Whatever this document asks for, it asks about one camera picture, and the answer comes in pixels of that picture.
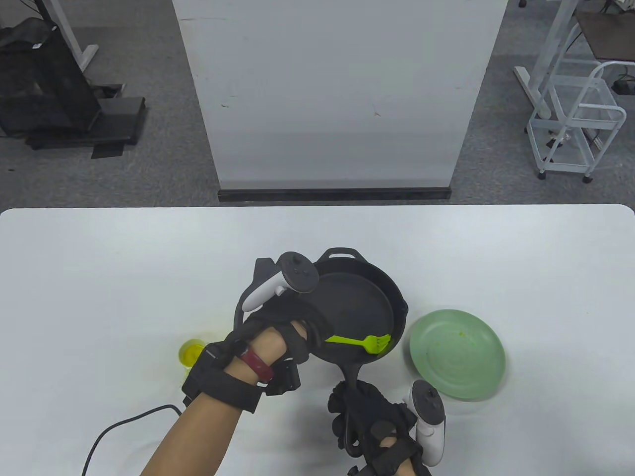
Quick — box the white and black left controller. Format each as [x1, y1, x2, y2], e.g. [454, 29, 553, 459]
[234, 252, 319, 328]

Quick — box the white partition board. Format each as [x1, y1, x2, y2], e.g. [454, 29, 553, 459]
[172, 0, 509, 191]

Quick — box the white desk leg frame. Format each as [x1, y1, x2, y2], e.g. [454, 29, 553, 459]
[42, 0, 100, 70]
[513, 0, 581, 119]

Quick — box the black partition base bar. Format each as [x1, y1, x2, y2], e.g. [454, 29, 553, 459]
[218, 187, 452, 203]

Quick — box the black cable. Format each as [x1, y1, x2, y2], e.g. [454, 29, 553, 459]
[82, 405, 183, 476]

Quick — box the red wristband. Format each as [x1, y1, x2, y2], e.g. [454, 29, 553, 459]
[239, 350, 274, 382]

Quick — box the black cast iron frying pan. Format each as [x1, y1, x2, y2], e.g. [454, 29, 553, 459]
[310, 248, 409, 458]

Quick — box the white and black controller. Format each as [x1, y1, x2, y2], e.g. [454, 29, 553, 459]
[404, 380, 447, 468]
[234, 252, 319, 328]

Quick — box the person's left hand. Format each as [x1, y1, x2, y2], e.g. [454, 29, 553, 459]
[233, 297, 334, 366]

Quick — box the person's right hand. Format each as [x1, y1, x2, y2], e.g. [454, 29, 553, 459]
[327, 380, 418, 456]

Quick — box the green silicone brush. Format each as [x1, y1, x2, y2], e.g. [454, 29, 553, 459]
[325, 334, 392, 355]

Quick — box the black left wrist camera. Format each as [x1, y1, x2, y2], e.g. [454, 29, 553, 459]
[265, 362, 302, 396]

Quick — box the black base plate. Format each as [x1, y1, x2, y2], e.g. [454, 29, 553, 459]
[26, 97, 147, 159]

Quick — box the small green cup of oil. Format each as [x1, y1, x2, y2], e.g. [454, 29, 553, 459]
[178, 339, 207, 380]

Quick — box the person's right forearm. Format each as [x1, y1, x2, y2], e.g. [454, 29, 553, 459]
[347, 436, 430, 476]

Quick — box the white wire trolley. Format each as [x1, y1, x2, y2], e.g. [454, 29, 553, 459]
[526, 60, 628, 184]

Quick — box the white and black right controller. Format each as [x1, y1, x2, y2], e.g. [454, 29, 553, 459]
[404, 380, 447, 468]

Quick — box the green round plate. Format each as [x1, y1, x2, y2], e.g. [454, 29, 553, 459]
[409, 309, 507, 400]

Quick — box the black forearm strap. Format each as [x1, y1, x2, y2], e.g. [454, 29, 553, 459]
[182, 343, 263, 414]

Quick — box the brown tabletop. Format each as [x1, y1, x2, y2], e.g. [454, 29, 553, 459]
[575, 11, 635, 62]

